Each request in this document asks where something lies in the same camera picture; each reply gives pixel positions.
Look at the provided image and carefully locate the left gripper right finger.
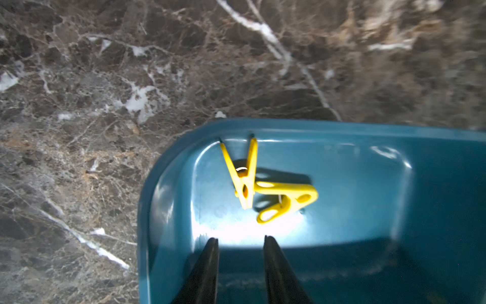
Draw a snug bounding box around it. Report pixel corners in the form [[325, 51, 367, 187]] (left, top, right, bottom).
[[263, 236, 312, 303]]

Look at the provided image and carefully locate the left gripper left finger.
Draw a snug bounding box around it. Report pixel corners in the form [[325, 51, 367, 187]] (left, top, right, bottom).
[[172, 238, 220, 303]]

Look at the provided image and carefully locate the yellow clothespin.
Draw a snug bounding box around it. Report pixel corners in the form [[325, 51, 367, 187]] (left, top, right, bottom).
[[254, 181, 319, 225], [220, 138, 258, 210]]

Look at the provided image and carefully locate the teal plastic storage box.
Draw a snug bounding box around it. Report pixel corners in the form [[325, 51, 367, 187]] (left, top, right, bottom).
[[137, 119, 485, 303]]

